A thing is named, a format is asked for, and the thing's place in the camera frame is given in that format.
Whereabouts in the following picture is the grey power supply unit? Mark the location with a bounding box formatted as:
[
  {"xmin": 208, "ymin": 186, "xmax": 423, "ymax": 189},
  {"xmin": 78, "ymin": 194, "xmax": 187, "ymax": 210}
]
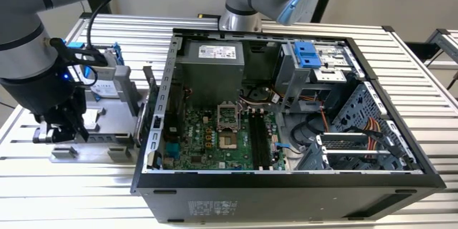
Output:
[{"xmin": 175, "ymin": 40, "xmax": 245, "ymax": 106}]

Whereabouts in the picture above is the thin orange wire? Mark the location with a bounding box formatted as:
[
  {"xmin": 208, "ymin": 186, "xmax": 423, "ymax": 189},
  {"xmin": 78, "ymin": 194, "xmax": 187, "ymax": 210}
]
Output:
[{"xmin": 319, "ymin": 106, "xmax": 331, "ymax": 134}]

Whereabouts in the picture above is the metal drive cage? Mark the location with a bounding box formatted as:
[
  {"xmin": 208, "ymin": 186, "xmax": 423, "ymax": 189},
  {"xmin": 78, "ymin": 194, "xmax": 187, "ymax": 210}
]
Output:
[{"xmin": 275, "ymin": 40, "xmax": 360, "ymax": 113}]

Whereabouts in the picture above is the black open PC case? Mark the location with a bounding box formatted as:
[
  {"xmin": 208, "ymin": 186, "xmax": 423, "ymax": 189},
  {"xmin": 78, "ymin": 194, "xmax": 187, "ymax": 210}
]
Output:
[{"xmin": 131, "ymin": 27, "xmax": 447, "ymax": 224}]

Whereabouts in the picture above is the blue plastic drive latch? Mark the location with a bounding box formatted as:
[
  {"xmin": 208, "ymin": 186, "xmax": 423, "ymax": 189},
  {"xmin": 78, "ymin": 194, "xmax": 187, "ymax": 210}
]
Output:
[{"xmin": 292, "ymin": 40, "xmax": 320, "ymax": 69}]

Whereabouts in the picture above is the black RAM slot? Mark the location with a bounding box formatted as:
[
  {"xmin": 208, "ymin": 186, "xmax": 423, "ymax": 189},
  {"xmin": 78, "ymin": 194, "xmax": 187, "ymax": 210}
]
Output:
[{"xmin": 248, "ymin": 108, "xmax": 265, "ymax": 171}]

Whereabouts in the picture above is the black cooler fan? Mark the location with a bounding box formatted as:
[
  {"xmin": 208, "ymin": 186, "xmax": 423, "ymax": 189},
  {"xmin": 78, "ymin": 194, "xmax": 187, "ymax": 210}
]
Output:
[{"xmin": 244, "ymin": 85, "xmax": 283, "ymax": 104}]

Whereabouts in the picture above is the green graphics card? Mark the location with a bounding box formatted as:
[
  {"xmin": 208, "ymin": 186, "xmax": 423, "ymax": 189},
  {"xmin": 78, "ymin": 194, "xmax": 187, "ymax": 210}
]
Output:
[{"xmin": 135, "ymin": 64, "xmax": 160, "ymax": 148}]

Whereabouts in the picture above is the green motherboard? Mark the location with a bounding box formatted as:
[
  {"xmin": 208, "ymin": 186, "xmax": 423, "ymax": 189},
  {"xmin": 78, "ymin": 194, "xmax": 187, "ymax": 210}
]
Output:
[{"xmin": 163, "ymin": 105, "xmax": 287, "ymax": 171}]

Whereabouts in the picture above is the silver CPU chip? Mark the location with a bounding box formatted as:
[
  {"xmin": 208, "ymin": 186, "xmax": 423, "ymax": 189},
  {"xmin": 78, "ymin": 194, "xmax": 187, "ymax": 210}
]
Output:
[{"xmin": 84, "ymin": 109, "xmax": 98, "ymax": 127}]

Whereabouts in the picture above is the orange yellow wire bundle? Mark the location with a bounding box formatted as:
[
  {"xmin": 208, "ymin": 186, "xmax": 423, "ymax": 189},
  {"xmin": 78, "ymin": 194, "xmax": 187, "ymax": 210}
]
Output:
[{"xmin": 363, "ymin": 117, "xmax": 383, "ymax": 151}]

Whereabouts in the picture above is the black cable loop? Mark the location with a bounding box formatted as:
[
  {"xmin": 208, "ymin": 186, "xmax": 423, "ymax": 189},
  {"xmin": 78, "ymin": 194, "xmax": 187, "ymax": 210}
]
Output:
[{"xmin": 289, "ymin": 120, "xmax": 323, "ymax": 157}]

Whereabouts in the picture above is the metal disk bay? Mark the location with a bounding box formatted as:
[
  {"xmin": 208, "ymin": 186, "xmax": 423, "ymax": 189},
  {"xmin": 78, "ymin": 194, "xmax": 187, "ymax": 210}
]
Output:
[{"xmin": 295, "ymin": 131, "xmax": 394, "ymax": 171}]

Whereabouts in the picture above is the hard disk in blue carrier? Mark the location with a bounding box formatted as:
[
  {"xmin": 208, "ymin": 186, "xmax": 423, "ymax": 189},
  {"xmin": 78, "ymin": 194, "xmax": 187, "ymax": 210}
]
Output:
[{"xmin": 65, "ymin": 41, "xmax": 124, "ymax": 101}]

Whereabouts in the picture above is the CPU socket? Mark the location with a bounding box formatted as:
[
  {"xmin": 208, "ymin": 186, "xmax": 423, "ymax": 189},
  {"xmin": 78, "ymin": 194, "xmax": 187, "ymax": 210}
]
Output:
[{"xmin": 216, "ymin": 130, "xmax": 240, "ymax": 151}]

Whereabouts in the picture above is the metal socket cover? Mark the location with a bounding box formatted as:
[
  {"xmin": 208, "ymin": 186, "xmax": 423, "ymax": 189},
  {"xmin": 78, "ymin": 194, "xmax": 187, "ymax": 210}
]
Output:
[{"xmin": 216, "ymin": 100, "xmax": 240, "ymax": 131}]

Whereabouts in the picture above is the grey parts rack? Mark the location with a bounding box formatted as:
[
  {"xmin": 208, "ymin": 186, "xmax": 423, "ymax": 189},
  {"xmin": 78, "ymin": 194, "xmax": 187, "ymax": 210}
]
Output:
[{"xmin": 49, "ymin": 65, "xmax": 151, "ymax": 164}]

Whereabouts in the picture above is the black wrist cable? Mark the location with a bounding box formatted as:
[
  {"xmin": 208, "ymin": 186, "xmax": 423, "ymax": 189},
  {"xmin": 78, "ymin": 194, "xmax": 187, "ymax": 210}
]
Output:
[{"xmin": 85, "ymin": 0, "xmax": 156, "ymax": 51}]

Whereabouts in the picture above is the aluminium slat side table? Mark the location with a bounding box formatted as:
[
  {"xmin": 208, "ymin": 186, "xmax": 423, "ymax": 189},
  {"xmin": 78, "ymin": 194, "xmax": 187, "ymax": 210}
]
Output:
[{"xmin": 423, "ymin": 28, "xmax": 458, "ymax": 70}]

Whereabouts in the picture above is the blue expansion slot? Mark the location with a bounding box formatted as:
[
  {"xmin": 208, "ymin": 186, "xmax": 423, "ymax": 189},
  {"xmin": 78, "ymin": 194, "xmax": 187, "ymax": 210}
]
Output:
[{"xmin": 164, "ymin": 144, "xmax": 180, "ymax": 159}]

